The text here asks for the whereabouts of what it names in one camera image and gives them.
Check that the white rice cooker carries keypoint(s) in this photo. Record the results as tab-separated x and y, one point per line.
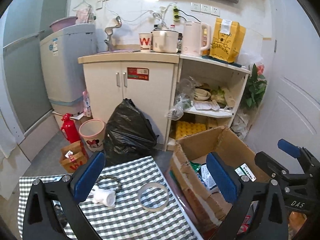
165	41

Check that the open shelf unit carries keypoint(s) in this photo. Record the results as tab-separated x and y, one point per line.
226	84

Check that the pink minnie waste bin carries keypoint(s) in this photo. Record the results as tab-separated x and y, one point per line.
93	132

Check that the white red paper cup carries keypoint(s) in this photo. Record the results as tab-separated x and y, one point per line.
145	41

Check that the yellow paper bag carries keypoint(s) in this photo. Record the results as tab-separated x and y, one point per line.
228	37

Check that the pink basin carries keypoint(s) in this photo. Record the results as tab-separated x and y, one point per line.
63	23

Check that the green potted plant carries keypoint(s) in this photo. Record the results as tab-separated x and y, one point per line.
255	88

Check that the clear plastic bag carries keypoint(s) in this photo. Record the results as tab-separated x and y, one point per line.
184	96

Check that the green medicine sachet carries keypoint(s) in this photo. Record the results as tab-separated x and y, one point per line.
196	166

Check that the pink bottle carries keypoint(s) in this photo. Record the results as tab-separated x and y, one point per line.
86	102

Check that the yellow egg tray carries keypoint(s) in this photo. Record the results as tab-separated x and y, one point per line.
184	129

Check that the stacked ceramic bowls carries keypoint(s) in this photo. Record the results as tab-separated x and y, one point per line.
201	94

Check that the red thermos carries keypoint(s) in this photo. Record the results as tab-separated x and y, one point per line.
69	130

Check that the white tape roll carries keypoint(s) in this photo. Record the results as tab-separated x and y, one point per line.
153	197

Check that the washing machine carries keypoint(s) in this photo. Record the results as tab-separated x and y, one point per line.
63	75

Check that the black garbage bag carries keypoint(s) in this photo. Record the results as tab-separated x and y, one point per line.
128	135

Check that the green white medicine box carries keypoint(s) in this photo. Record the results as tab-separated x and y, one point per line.
244	170

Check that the cream two-door cabinet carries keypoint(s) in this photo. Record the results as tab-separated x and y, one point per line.
148	79

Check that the white plastic bags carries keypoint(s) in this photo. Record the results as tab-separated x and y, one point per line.
240	125

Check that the brown paper bag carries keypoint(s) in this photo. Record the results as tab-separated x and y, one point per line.
73	156

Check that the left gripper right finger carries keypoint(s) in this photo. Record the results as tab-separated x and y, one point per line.
269	220

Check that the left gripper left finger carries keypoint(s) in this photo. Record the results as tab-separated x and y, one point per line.
40	218

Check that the white electric kettle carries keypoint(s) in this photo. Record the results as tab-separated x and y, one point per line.
192	41

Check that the white door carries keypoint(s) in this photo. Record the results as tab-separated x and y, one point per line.
290	107

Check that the cardboard box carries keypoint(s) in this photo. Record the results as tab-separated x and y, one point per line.
200	190

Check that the white plush toy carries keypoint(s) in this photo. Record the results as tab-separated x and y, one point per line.
104	197

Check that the checkered tablecloth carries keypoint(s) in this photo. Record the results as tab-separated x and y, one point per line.
133	201

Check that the silver faucet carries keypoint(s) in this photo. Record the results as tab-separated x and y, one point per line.
109	32

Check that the green power strip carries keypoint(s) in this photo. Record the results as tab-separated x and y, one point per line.
176	14

